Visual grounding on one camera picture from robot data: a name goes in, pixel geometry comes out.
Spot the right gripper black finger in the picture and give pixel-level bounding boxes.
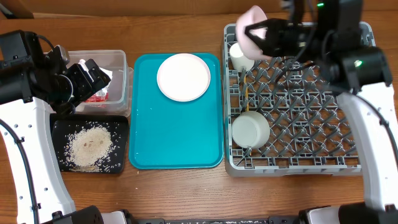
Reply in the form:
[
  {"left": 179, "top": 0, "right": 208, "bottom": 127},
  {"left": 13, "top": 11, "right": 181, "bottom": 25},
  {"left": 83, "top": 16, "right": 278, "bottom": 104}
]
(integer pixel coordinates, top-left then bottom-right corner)
[
  {"left": 244, "top": 19, "right": 274, "bottom": 33},
  {"left": 244, "top": 30, "right": 270, "bottom": 56}
]

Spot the small pink saucer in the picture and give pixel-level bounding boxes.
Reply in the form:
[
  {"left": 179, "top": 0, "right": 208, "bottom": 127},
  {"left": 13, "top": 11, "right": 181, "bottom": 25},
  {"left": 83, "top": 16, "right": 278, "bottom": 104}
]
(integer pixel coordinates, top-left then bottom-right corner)
[{"left": 236, "top": 6, "right": 271, "bottom": 60}]

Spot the white napkin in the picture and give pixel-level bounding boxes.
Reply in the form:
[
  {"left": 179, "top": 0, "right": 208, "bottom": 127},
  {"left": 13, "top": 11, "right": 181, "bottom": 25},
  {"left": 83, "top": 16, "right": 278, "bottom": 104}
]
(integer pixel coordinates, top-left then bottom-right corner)
[{"left": 77, "top": 58, "right": 113, "bottom": 82}]

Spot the red snack wrapper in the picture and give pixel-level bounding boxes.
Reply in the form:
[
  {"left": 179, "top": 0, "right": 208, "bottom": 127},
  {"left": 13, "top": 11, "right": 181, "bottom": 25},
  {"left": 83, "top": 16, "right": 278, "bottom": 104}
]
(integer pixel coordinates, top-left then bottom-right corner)
[{"left": 85, "top": 88, "right": 109, "bottom": 103}]

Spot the white cup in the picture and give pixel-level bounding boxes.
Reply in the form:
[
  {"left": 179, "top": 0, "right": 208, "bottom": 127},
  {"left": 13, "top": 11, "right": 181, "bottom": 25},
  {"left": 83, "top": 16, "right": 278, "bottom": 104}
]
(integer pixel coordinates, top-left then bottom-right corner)
[{"left": 229, "top": 43, "right": 255, "bottom": 72}]

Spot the pile of rice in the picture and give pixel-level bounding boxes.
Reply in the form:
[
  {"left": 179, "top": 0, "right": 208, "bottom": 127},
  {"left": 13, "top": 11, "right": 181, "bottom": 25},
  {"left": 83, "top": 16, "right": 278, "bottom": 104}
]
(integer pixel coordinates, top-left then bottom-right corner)
[{"left": 62, "top": 124, "right": 117, "bottom": 172}]

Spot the grey bowl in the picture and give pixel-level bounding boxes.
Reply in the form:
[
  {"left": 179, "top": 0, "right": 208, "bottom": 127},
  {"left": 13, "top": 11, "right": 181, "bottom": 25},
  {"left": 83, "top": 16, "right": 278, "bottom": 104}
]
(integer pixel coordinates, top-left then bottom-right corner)
[{"left": 232, "top": 111, "right": 271, "bottom": 149}]

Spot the large pink plate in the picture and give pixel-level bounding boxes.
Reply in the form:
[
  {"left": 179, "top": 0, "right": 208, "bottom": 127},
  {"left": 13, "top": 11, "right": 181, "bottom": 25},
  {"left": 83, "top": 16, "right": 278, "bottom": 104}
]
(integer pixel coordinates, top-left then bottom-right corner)
[{"left": 157, "top": 54, "right": 211, "bottom": 102}]

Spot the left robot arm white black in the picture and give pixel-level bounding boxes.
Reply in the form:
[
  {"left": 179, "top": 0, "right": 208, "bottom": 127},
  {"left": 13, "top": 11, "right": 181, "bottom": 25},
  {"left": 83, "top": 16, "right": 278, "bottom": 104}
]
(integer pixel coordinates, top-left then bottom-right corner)
[{"left": 1, "top": 30, "right": 134, "bottom": 223}]

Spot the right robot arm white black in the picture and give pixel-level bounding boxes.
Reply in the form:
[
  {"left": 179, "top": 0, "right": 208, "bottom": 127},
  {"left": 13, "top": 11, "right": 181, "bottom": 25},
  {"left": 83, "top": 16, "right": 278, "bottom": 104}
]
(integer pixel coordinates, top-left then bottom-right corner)
[{"left": 236, "top": 0, "right": 397, "bottom": 223}]

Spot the clear plastic waste bin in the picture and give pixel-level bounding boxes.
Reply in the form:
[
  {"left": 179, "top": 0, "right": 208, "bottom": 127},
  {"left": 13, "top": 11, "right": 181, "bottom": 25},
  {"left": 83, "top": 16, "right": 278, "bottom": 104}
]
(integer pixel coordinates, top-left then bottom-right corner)
[{"left": 66, "top": 50, "right": 133, "bottom": 117}]

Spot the grey dishwasher rack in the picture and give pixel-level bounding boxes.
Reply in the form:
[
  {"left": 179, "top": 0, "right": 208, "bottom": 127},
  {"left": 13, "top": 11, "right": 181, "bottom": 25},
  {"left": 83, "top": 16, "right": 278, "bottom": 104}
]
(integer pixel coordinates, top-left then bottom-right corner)
[{"left": 223, "top": 24, "right": 361, "bottom": 177}]

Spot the black plastic tray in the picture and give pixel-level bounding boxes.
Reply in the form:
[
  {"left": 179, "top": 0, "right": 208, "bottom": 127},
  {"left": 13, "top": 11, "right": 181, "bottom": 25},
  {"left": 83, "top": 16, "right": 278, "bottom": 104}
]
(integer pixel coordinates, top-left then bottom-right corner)
[{"left": 50, "top": 114, "right": 129, "bottom": 174}]

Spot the teal serving tray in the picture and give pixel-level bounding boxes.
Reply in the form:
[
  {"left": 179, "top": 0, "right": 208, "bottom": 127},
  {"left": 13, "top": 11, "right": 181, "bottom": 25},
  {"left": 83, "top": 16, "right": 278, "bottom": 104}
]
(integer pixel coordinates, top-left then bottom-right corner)
[{"left": 129, "top": 53, "right": 224, "bottom": 169}]

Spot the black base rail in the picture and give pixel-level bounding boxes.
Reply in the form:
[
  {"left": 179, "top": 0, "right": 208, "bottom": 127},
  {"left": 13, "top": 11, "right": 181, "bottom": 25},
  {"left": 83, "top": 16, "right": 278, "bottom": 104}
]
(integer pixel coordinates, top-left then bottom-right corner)
[{"left": 134, "top": 215, "right": 305, "bottom": 224}]

